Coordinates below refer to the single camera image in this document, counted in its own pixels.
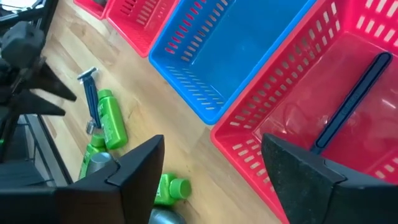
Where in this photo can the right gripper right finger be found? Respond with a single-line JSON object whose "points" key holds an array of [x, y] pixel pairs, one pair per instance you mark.
{"points": [[298, 180]]}

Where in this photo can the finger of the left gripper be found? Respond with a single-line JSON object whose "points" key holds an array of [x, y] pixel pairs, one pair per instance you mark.
{"points": [[46, 82], [34, 104]]}

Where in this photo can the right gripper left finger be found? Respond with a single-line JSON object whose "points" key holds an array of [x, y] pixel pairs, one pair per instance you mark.
{"points": [[133, 180]]}

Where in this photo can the green travel bottle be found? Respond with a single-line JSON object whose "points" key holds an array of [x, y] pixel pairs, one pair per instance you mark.
{"points": [[112, 121], [88, 155], [172, 188]]}

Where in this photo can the dark blue razor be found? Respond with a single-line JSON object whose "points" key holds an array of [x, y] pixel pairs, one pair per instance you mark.
{"points": [[354, 99], [92, 99]]}

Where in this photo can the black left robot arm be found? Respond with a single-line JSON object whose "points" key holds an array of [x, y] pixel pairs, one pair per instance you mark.
{"points": [[21, 15]]}

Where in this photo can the red plastic basket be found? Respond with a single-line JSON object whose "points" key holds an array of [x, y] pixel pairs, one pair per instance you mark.
{"points": [[140, 34], [295, 102], [90, 7]]}

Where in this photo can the blue plastic basket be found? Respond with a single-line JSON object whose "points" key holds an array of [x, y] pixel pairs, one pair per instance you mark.
{"points": [[224, 46]]}

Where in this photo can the black aluminium rig frame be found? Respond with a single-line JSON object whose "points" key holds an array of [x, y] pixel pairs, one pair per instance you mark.
{"points": [[63, 168]]}

